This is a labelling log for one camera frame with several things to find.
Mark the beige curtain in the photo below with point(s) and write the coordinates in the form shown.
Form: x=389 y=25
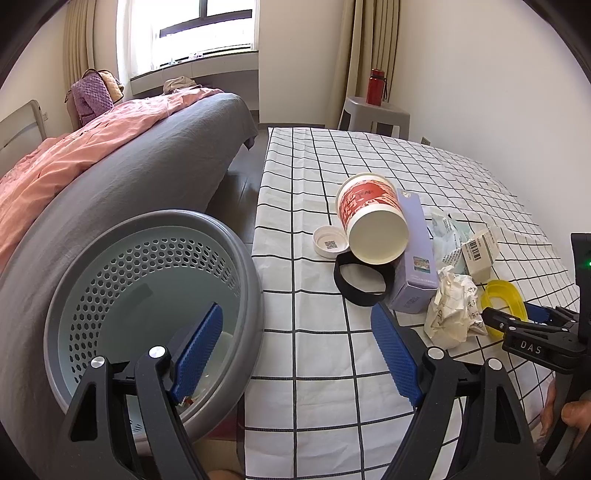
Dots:
x=364 y=41
x=81 y=41

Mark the grey plastic stool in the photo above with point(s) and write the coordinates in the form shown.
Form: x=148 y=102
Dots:
x=374 y=113

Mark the grey headboard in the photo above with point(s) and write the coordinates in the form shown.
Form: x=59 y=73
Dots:
x=21 y=124

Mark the person's right hand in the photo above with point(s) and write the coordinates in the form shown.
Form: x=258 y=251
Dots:
x=575 y=413

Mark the beige quilted bag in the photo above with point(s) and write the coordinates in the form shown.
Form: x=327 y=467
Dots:
x=113 y=85

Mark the red and white paper cup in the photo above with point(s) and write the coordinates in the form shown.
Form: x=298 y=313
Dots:
x=369 y=217

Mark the bed with grey sheet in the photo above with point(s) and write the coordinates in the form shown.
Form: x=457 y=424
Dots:
x=152 y=161

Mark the purple quilted bag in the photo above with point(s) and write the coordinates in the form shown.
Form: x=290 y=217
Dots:
x=90 y=97

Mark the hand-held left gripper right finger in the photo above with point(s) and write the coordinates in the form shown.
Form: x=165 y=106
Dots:
x=397 y=360

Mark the white bottle cap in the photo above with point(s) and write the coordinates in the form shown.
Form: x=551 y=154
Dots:
x=328 y=241

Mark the black and white checked tablecloth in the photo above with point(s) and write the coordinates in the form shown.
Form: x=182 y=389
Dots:
x=314 y=369

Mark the black elastic band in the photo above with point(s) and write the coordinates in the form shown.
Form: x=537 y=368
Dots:
x=344 y=281

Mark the pink blanket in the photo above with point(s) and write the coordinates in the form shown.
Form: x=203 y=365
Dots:
x=83 y=147

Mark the red water bottle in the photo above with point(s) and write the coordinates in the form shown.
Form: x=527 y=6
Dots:
x=375 y=87

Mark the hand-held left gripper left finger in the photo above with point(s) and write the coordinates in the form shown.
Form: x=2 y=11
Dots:
x=198 y=350

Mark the white paper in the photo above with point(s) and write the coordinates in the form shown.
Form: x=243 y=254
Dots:
x=450 y=304

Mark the purple cardboard box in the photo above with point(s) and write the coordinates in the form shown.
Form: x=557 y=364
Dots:
x=413 y=258

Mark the white carton box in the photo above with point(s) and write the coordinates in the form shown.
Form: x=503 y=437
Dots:
x=480 y=254

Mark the green and white plastic wrapper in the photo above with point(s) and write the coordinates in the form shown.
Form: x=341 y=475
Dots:
x=448 y=235

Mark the grey window sill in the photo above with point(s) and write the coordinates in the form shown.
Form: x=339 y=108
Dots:
x=207 y=69

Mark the grey perforated waste basket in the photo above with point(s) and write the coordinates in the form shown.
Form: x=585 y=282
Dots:
x=138 y=258

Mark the window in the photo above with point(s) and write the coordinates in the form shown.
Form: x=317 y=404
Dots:
x=207 y=23

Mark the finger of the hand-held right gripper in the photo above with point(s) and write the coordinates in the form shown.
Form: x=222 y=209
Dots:
x=501 y=321
x=538 y=314

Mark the beige cloth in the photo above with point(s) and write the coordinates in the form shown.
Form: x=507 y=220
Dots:
x=179 y=84

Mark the small red and white packet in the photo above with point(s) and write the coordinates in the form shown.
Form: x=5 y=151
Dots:
x=186 y=401

